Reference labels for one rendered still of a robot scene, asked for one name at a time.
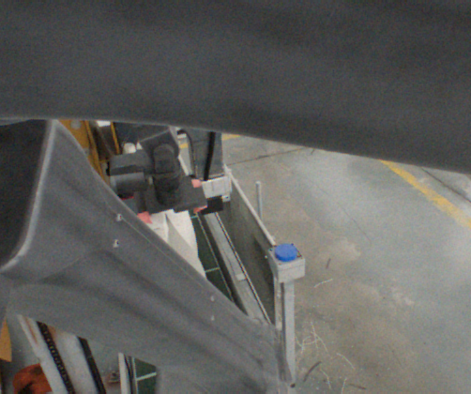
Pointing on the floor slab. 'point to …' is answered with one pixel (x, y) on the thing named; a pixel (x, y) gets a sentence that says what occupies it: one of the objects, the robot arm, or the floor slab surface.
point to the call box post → (288, 328)
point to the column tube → (72, 358)
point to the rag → (31, 381)
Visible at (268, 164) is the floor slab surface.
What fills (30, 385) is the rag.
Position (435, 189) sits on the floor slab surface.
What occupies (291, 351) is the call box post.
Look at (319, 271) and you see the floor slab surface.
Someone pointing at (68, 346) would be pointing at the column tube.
